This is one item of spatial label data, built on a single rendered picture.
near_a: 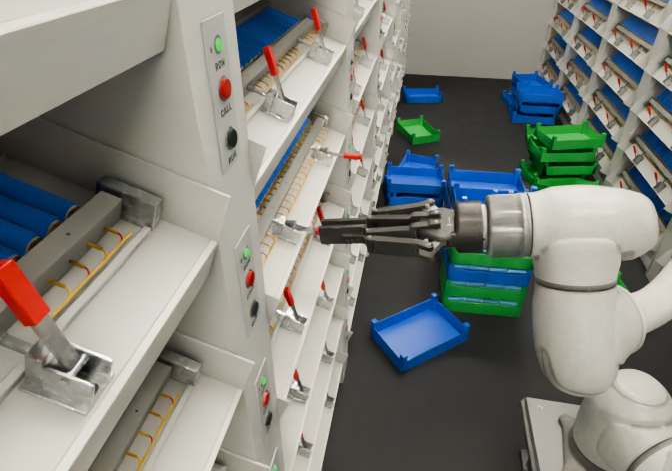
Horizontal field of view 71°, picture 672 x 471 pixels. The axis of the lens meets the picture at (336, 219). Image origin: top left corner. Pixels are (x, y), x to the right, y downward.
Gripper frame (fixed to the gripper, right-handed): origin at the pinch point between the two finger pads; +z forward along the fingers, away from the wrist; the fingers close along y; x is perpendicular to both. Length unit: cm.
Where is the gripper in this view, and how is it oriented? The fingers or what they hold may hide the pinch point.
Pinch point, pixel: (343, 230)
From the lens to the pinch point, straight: 71.4
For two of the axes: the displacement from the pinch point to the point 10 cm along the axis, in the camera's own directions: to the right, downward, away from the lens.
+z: -9.7, 0.4, 2.4
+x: -1.6, -8.4, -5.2
